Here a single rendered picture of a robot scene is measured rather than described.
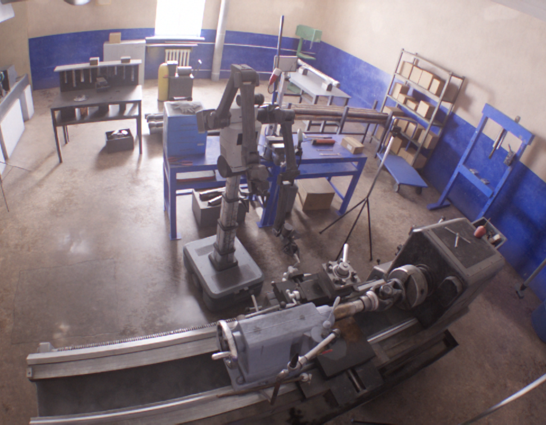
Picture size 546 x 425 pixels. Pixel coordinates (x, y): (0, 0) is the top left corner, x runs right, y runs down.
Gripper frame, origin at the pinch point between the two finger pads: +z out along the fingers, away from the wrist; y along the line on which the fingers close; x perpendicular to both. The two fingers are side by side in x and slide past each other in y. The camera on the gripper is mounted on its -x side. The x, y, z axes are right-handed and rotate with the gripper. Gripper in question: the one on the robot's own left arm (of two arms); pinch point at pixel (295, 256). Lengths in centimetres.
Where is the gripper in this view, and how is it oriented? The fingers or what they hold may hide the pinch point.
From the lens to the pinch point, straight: 199.1
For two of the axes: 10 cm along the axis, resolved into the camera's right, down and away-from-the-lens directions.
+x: -6.2, 7.1, 3.3
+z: 3.9, 6.4, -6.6
